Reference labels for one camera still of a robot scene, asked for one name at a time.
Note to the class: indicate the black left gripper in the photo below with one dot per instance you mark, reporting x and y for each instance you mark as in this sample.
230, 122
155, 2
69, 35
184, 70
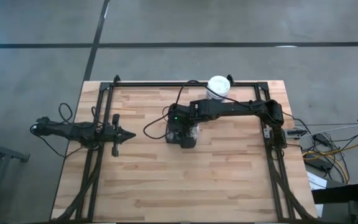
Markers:
110, 135

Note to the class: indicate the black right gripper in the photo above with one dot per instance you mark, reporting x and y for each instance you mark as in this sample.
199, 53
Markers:
179, 116

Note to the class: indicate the dark blue toothbrush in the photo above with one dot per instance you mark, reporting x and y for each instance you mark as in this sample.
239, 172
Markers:
175, 135

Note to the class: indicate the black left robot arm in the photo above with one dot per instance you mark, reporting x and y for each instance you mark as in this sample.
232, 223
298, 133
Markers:
67, 130

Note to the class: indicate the blue yellow wipes canister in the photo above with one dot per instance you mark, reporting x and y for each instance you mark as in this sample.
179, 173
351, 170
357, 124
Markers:
218, 85

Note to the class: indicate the black metal stand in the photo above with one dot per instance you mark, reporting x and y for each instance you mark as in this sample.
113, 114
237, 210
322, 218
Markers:
11, 154

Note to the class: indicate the black power brick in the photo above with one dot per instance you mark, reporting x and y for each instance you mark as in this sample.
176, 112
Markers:
319, 163

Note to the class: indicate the white paper sheet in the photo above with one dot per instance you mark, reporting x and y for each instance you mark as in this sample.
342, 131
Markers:
315, 180

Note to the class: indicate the black bench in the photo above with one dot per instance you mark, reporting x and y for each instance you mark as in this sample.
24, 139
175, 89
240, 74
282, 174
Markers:
337, 193

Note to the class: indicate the black aluminium table frame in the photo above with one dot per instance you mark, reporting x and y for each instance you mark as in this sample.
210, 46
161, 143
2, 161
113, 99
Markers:
154, 84

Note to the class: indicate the black frame clamp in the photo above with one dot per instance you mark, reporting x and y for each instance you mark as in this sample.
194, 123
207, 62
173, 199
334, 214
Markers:
230, 79
116, 78

